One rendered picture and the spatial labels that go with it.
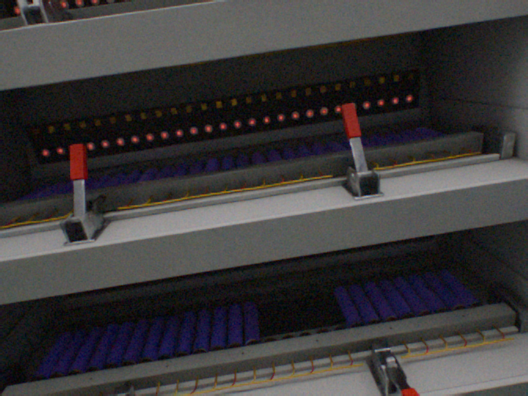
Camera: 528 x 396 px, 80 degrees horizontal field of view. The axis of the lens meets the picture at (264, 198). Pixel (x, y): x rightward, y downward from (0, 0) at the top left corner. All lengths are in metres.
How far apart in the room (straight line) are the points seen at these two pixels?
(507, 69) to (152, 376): 0.50
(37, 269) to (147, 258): 0.10
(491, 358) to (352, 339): 0.14
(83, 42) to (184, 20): 0.09
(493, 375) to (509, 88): 0.29
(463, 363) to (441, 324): 0.04
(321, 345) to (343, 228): 0.14
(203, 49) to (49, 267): 0.24
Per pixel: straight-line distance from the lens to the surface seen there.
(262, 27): 0.32
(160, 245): 0.30
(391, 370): 0.36
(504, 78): 0.44
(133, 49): 0.33
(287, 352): 0.37
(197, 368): 0.38
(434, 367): 0.40
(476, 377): 0.41
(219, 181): 0.35
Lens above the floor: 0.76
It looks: 3 degrees down
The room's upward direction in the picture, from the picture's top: 9 degrees counter-clockwise
